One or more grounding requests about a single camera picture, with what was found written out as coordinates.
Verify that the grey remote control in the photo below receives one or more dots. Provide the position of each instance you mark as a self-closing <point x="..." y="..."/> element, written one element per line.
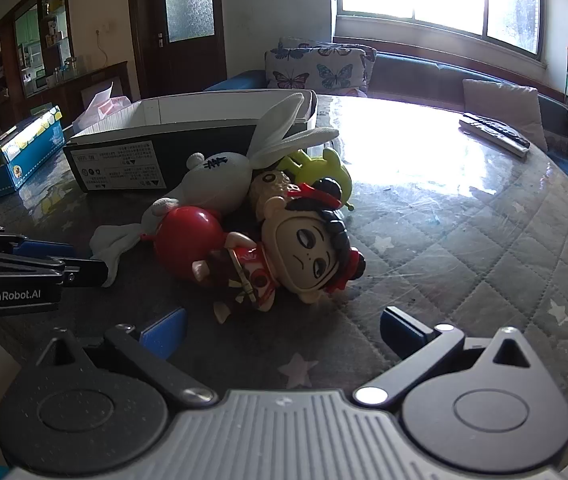
<point x="489" y="137"/>

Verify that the butterfly print pillow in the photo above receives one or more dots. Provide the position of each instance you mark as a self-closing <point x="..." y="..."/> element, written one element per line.
<point x="309" y="41"/>
<point x="314" y="67"/>

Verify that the green alien toy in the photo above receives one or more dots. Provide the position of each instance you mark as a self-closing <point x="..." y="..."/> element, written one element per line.
<point x="321" y="175"/>

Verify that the beige peanut toy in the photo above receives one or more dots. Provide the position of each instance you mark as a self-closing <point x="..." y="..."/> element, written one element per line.
<point x="269" y="187"/>

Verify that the red balloon toy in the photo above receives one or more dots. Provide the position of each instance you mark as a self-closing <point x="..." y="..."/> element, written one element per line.
<point x="189" y="240"/>

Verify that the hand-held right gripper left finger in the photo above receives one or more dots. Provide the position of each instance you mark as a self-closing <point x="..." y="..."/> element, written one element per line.
<point x="164" y="335"/>

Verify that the doll figure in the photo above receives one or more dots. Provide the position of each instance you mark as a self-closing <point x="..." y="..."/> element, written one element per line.
<point x="299" y="250"/>

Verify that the blue sofa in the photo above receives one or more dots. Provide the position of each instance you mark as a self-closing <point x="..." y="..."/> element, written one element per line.
<point x="424" y="80"/>

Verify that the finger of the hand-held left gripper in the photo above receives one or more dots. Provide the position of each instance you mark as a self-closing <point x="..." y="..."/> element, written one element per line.
<point x="44" y="249"/>
<point x="89" y="272"/>

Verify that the white plush rabbit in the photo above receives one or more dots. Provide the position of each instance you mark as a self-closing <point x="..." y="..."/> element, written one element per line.
<point x="219" y="180"/>

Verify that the black and white cardboard box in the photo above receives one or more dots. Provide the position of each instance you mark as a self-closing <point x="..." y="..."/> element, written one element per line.
<point x="129" y="160"/>

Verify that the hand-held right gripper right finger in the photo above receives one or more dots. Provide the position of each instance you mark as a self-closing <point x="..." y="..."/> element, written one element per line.
<point x="404" y="332"/>

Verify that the grey cushion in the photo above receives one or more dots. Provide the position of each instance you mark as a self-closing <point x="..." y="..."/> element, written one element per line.
<point x="506" y="107"/>

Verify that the dark wooden door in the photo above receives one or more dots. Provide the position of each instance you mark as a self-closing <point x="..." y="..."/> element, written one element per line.
<point x="184" y="55"/>

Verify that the black remote control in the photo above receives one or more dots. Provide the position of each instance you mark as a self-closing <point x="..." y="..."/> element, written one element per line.
<point x="501" y="130"/>

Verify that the grey quilted desktop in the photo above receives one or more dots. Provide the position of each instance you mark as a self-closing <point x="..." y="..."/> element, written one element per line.
<point x="464" y="260"/>

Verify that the wooden wall shelf unit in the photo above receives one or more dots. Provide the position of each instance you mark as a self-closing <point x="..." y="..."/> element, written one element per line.
<point x="29" y="45"/>

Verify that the pink tissue pack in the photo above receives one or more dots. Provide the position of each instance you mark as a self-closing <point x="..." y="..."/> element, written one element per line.
<point x="106" y="107"/>

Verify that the blue tissue box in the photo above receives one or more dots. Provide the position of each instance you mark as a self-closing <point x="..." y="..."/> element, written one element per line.
<point x="19" y="155"/>

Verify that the dark wooden sideboard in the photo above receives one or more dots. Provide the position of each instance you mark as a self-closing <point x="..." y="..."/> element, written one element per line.
<point x="84" y="85"/>

